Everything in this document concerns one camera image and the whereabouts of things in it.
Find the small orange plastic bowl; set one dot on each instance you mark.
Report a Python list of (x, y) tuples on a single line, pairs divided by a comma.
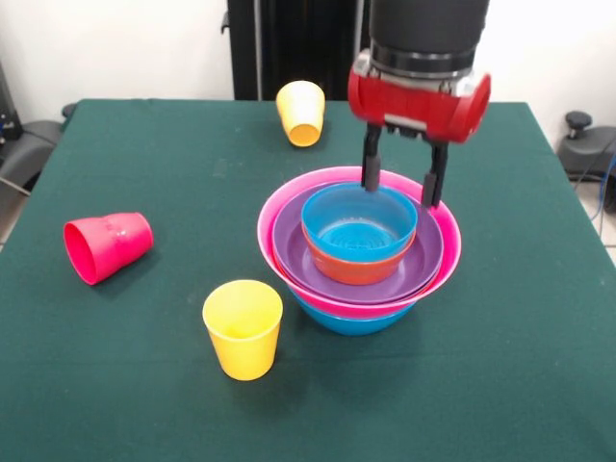
[(356, 273)]

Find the small blue plastic bowl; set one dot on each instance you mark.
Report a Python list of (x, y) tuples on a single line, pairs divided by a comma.
[(358, 231)]

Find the black padded equipment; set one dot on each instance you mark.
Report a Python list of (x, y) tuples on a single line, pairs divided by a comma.
[(33, 144)]

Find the large blue plastic bowl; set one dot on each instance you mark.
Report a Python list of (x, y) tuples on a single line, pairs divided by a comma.
[(353, 325)]

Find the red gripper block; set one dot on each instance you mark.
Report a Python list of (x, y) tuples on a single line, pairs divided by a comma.
[(414, 106)]

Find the dark green tablecloth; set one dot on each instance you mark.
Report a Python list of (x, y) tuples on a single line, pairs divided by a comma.
[(337, 418)]

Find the pink plastic bowl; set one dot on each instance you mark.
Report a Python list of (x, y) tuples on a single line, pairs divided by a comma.
[(454, 240)]

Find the red plastic cup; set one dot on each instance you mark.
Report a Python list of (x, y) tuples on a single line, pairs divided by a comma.
[(110, 243)]

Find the black round knob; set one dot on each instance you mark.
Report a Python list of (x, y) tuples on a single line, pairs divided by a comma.
[(69, 110)]

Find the purple plastic bowl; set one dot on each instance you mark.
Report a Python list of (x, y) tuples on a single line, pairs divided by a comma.
[(366, 304), (428, 255)]

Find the yellow plastic cup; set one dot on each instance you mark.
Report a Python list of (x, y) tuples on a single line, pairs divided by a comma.
[(300, 103), (304, 136), (243, 344)]

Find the black equipment base with knob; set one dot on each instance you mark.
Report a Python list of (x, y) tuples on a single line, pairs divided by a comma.
[(589, 149)]

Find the dark device box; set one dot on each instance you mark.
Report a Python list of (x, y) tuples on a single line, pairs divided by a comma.
[(7, 120)]

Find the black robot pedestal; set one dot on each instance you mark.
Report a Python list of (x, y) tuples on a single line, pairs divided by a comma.
[(308, 48)]

